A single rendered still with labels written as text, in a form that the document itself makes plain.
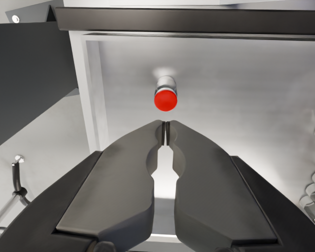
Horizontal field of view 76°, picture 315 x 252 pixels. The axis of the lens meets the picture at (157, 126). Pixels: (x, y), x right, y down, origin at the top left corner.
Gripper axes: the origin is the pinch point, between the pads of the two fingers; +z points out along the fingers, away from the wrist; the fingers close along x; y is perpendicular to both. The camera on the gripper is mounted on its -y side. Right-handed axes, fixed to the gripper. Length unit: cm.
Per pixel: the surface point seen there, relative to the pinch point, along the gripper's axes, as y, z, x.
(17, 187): 97, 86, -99
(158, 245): 100, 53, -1
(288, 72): -1.0, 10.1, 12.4
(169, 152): 9.4, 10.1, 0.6
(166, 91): -0.2, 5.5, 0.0
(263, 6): -6.8, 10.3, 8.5
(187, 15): -6.0, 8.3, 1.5
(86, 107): 3.5, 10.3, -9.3
